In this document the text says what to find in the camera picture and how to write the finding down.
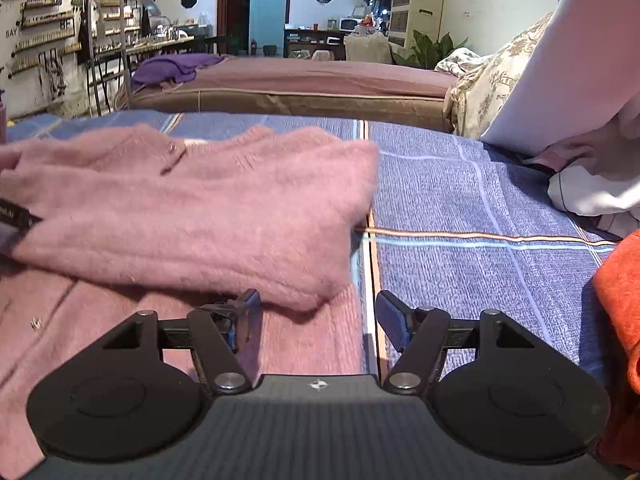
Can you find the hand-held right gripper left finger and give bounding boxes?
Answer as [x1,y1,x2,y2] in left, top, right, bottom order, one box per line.
[102,287,264,395]

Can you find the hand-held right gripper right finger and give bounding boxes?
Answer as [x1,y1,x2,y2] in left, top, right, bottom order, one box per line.
[375,290,539,395]

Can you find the pink knitted sweater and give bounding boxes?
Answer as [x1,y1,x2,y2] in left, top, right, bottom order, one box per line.
[0,124,381,478]

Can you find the blue plaid bed sheet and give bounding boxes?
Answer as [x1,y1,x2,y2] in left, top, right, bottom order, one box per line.
[5,110,621,376]

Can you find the purple blanket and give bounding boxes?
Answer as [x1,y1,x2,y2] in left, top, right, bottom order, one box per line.
[131,53,223,88]

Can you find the dark dining table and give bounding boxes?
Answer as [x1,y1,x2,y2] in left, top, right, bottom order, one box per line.
[92,35,221,111]

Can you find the orange cloth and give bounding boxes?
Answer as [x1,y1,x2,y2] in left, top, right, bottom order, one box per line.
[592,230,640,471]

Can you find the white cloth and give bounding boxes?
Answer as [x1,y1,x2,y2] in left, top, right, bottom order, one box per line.
[547,110,640,233]

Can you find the floral print pillow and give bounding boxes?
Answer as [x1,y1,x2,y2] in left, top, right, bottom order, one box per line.
[450,12,556,141]

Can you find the mauve covered bed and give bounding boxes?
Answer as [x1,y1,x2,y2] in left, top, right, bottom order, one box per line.
[117,55,458,133]

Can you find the crumpled white duvet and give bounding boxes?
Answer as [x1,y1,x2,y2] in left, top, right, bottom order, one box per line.
[434,46,493,73]

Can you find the green potted plant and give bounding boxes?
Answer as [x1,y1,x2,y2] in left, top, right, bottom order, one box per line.
[392,30,468,70]

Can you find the cream covered armchair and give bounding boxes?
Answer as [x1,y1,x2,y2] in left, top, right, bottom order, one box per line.
[344,31,393,65]

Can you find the dark wooden sideboard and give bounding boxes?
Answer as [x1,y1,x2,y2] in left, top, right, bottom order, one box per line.
[284,28,348,60]

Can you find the cream storage cabinet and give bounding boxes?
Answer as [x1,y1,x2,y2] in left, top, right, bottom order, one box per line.
[387,0,445,48]

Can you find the white pillow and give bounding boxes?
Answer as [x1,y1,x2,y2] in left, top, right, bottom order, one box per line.
[480,0,640,157]

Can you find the wall shelves of small bottles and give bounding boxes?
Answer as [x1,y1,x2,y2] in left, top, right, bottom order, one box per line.
[0,0,151,121]

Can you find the dark wooden door frame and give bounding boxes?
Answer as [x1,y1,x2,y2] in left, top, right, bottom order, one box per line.
[217,0,293,56]

